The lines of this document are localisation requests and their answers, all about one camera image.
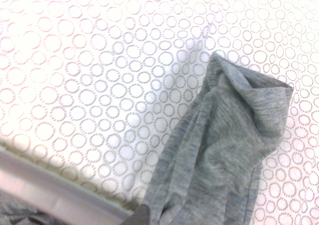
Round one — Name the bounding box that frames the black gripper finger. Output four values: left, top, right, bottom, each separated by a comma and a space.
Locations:
124, 203, 152, 225

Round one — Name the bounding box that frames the white circle-print bedspread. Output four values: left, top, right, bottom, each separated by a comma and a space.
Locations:
0, 0, 319, 225

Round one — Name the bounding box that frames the grey shirt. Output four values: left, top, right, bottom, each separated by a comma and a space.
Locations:
143, 51, 295, 225

